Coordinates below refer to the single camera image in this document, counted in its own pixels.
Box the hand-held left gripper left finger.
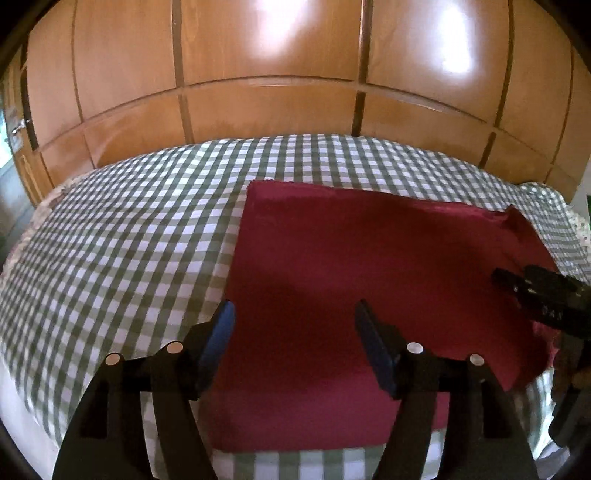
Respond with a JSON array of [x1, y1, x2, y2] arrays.
[[52, 300, 236, 480]]

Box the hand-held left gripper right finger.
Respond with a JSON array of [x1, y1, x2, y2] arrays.
[[355, 299, 539, 480]]

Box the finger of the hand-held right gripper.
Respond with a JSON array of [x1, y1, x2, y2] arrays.
[[491, 267, 534, 297]]

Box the maroon embroidered sweater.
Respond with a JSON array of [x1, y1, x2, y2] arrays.
[[210, 179, 562, 455]]

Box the green white checkered bed cover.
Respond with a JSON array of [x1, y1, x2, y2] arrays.
[[0, 134, 591, 480]]

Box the wooden door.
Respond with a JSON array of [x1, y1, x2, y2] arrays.
[[0, 51, 43, 210]]

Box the wooden panelled wardrobe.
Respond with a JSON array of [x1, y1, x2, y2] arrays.
[[18, 0, 591, 208]]

